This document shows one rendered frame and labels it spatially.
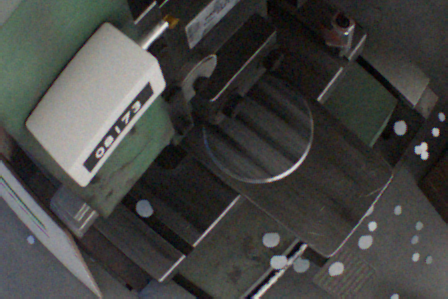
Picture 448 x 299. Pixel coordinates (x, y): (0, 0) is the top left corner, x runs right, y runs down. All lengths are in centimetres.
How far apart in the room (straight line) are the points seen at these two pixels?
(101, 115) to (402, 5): 157
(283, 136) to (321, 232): 13
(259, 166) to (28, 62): 61
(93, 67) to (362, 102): 75
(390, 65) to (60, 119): 80
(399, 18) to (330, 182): 101
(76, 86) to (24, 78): 4
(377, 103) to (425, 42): 80
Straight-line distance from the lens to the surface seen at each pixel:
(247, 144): 92
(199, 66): 70
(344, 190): 91
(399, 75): 111
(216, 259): 104
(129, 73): 36
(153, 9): 45
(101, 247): 108
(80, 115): 36
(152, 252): 98
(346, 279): 153
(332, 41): 96
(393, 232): 172
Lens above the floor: 167
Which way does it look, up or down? 75 degrees down
